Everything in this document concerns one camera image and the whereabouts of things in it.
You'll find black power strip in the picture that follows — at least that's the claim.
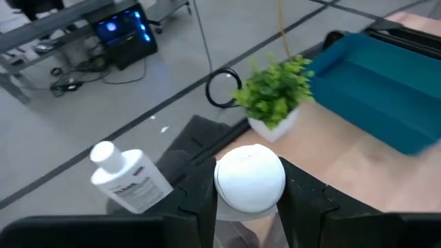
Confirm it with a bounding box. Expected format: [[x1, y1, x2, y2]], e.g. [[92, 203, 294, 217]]
[[50, 80, 84, 94]]

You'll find yellow extension cable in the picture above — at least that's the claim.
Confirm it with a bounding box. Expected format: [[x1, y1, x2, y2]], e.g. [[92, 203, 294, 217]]
[[276, 0, 294, 60]]

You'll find green plant in white pot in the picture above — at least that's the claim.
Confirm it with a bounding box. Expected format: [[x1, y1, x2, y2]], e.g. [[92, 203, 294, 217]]
[[232, 52, 316, 144]]

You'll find black coiled cable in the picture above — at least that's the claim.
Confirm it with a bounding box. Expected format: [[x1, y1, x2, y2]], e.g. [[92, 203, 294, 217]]
[[192, 0, 243, 110]]

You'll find grey metal desk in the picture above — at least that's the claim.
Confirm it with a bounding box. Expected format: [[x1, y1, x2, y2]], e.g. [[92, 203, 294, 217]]
[[0, 0, 191, 105]]

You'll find teal plastic bin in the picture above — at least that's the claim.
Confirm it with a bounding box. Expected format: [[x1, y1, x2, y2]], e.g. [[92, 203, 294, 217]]
[[305, 32, 441, 156]]

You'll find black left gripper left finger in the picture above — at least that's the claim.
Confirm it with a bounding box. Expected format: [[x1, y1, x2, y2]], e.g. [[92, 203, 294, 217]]
[[0, 158, 218, 248]]

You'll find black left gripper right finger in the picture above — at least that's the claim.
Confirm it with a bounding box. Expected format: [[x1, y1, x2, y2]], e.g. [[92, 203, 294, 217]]
[[277, 156, 441, 248]]

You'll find computer with blue lights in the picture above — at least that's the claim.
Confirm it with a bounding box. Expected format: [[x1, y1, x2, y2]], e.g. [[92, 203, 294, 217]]
[[83, 3, 159, 72]]

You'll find dark grey panel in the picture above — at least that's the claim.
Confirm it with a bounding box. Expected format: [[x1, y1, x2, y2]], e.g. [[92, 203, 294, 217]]
[[165, 114, 235, 156]]

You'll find white plastic restorer bottle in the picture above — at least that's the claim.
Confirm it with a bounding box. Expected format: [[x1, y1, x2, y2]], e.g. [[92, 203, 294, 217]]
[[89, 140, 174, 215], [213, 143, 287, 223]]

